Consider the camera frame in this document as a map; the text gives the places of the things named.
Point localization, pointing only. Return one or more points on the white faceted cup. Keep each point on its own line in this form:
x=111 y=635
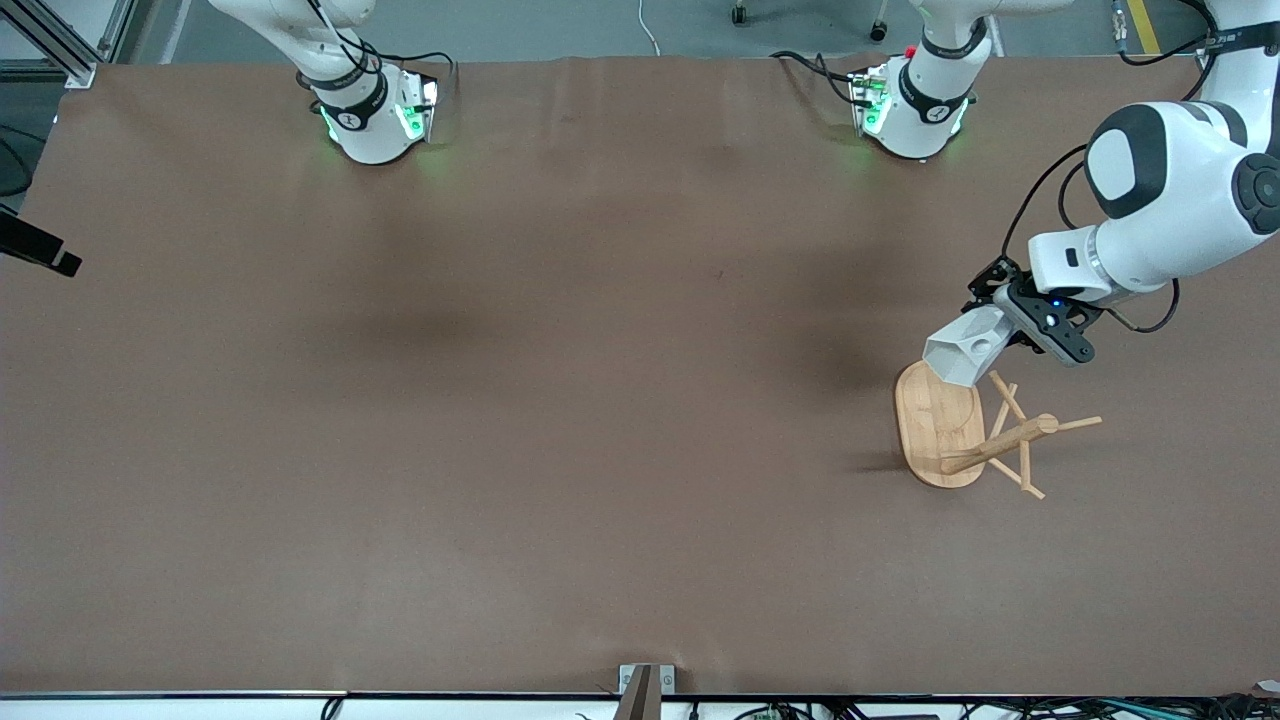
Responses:
x=962 y=350

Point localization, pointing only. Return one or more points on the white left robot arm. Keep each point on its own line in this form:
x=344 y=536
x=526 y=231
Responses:
x=1170 y=200

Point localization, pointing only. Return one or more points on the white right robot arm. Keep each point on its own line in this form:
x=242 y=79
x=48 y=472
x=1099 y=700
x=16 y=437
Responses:
x=370 y=130

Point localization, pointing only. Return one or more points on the wooden cup rack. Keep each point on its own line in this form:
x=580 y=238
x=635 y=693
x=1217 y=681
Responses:
x=935 y=430

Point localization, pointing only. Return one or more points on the brown table cover sheet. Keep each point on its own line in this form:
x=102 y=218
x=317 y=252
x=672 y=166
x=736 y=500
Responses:
x=600 y=400

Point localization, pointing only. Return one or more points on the aluminium frame post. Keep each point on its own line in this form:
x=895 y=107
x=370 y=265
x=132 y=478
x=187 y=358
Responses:
x=70 y=55

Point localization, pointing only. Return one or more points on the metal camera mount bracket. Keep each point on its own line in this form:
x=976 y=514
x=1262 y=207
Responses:
x=645 y=690

